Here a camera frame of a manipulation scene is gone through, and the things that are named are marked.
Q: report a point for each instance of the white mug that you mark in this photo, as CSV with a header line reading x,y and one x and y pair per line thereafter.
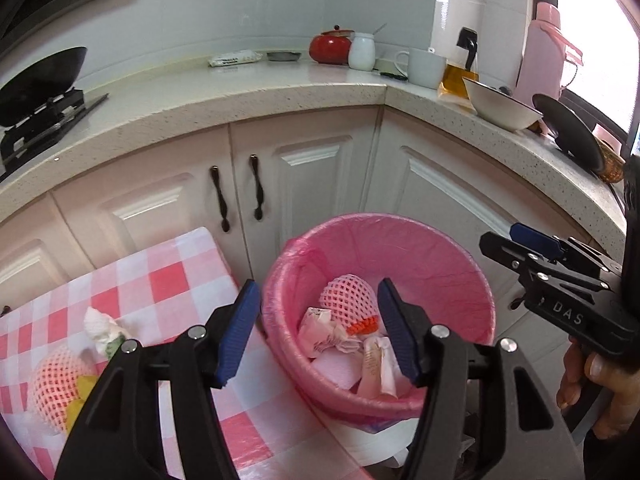
x,y
421,67

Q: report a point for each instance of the large white foam cube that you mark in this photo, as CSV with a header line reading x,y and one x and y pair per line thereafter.
x,y
343,369

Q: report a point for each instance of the white ceramic jar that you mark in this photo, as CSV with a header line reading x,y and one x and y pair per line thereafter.
x,y
362,53

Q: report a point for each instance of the black wok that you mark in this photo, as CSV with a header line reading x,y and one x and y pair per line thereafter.
x,y
37,84

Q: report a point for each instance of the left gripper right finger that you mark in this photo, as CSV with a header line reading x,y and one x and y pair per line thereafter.
x,y
405,325

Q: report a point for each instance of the black cabinet handle left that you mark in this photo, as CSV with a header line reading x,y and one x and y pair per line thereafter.
x,y
214,173

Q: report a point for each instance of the black cabinet handle right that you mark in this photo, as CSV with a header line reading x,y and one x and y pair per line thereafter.
x,y
259,190

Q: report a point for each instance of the red checked tablecloth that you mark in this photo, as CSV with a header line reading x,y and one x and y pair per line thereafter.
x,y
156,294

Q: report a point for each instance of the black cabinet handle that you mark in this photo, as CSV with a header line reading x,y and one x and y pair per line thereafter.
x,y
214,173
259,190

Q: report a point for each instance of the right hand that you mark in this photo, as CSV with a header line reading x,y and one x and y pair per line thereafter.
x,y
596,394

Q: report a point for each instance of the pink foam net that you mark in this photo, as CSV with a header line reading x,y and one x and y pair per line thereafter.
x,y
353,304
53,385

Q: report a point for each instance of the black pan lid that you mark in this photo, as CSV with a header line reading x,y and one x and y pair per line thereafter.
x,y
571,134

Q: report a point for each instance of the red pot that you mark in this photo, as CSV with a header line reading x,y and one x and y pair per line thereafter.
x,y
331,47

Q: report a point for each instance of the pink thermos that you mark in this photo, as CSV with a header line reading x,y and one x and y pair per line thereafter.
x,y
545,54

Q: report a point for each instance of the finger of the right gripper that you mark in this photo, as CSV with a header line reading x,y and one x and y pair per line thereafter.
x,y
507,253
536,241

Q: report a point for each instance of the small dark dish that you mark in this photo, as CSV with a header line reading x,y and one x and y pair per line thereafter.
x,y
283,56

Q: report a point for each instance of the white printed paper cup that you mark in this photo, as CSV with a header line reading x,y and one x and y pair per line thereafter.
x,y
319,332

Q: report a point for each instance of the black gas stove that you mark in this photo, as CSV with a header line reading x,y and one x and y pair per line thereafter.
x,y
43,129

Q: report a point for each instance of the oil bottle black cap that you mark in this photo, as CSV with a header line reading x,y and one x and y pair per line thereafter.
x,y
452,84

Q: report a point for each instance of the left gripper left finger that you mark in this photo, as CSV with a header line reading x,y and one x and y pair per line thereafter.
x,y
232,327

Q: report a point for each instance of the white green crumpled wrapper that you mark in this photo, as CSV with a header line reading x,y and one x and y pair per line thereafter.
x,y
105,333

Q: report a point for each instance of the white green paper bag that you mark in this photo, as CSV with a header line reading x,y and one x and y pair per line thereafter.
x,y
381,376

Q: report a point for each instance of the yellow sponge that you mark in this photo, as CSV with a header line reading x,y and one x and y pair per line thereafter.
x,y
84,386

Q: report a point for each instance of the white packet on counter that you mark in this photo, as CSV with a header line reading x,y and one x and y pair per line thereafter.
x,y
235,58

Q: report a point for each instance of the white bowl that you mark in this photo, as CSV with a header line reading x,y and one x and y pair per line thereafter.
x,y
498,108

